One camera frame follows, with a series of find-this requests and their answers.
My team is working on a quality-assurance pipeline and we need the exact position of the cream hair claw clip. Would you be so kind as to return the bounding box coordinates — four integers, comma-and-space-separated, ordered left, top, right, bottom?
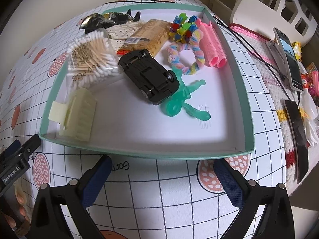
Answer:
49, 88, 97, 142

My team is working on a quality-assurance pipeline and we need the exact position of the cotton swab bag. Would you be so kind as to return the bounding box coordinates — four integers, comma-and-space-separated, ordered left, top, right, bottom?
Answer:
66, 29, 122, 90

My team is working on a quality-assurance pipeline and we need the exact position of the green plastic toy figure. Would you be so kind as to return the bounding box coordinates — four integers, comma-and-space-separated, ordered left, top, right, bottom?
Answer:
160, 67, 211, 121

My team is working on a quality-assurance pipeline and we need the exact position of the dark camouflage toy figure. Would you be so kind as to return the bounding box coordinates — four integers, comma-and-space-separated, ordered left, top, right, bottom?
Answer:
79, 9, 141, 33

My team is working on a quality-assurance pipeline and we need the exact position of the black toy car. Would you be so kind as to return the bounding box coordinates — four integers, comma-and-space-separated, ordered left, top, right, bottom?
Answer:
118, 49, 179, 105

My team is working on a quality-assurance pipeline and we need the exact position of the pink hair roller clip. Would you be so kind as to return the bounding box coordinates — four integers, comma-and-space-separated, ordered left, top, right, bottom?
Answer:
196, 18, 227, 68

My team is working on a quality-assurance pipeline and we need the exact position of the pastel fuzzy scrunchie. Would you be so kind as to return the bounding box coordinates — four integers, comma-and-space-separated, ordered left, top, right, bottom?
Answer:
167, 30, 205, 75

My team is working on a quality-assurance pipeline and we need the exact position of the colourful block toy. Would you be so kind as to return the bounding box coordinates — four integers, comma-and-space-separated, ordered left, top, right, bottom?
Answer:
169, 12, 198, 43

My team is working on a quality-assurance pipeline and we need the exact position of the left hand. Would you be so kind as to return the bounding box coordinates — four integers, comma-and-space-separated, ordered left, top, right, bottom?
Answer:
3, 182, 31, 231

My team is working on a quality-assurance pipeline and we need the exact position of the black phone lying flat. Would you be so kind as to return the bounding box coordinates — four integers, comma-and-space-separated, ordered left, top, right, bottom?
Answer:
284, 100, 309, 183

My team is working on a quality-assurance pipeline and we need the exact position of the grid pattern tablecloth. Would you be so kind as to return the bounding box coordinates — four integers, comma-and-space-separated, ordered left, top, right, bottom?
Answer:
1, 15, 286, 238

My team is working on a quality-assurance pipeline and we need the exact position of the pink white crochet mat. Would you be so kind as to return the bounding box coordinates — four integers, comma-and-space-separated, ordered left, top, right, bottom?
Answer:
230, 24, 297, 186

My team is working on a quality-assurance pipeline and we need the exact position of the smartphone on stand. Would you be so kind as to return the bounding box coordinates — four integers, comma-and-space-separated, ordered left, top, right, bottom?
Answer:
273, 27, 303, 92

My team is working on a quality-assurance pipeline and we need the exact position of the cream dotted cloth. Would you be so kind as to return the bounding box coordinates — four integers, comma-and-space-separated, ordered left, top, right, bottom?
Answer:
106, 21, 145, 52

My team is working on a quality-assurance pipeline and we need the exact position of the teal shallow cardboard box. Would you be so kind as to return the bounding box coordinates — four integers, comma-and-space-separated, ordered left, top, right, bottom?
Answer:
39, 3, 255, 160

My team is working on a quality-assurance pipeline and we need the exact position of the white phone stand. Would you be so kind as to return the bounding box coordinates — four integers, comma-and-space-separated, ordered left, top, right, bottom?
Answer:
266, 40, 289, 76

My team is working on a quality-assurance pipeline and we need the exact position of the yellow snack wrapper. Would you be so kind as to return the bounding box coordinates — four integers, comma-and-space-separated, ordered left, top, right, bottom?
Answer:
292, 42, 302, 62

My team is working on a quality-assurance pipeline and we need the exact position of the orange snack packet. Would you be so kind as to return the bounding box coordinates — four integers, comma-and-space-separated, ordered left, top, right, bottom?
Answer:
116, 19, 171, 57

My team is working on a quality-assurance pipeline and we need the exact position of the black cable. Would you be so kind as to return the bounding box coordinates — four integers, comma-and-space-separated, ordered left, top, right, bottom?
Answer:
103, 0, 301, 105

